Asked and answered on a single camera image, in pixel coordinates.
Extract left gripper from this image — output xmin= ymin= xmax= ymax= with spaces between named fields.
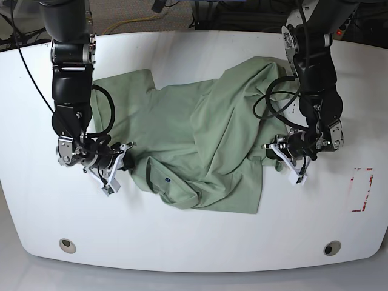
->
xmin=266 ymin=131 xmax=318 ymax=161

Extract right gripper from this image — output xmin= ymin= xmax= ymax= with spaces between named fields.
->
xmin=84 ymin=145 xmax=135 ymax=179

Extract green T-shirt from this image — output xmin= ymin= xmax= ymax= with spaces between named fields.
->
xmin=96 ymin=57 xmax=289 ymax=214

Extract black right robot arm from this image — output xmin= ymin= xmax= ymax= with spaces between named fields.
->
xmin=39 ymin=1 xmax=135 ymax=178

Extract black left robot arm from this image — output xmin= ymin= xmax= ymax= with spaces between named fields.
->
xmin=265 ymin=1 xmax=359 ymax=161

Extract red tape rectangle marking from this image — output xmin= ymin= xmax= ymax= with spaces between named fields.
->
xmin=347 ymin=167 xmax=373 ymax=213

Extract left table grommet hole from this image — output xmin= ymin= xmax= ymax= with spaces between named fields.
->
xmin=59 ymin=238 xmax=76 ymax=254

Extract table grommet hole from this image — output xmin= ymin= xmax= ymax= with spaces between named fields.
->
xmin=59 ymin=238 xmax=76 ymax=254
xmin=323 ymin=241 xmax=342 ymax=256

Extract right table grommet hole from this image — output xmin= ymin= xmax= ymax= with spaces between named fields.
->
xmin=323 ymin=241 xmax=342 ymax=256

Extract black power strip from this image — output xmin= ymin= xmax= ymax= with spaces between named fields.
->
xmin=333 ymin=10 xmax=356 ymax=40

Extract black tripod legs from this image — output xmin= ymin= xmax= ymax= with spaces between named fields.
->
xmin=1 ymin=15 xmax=50 ymax=52

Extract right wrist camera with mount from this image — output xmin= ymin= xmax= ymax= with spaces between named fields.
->
xmin=81 ymin=142 xmax=136 ymax=196

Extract yellow cable on floor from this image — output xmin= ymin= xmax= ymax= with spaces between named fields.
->
xmin=104 ymin=10 xmax=161 ymax=36

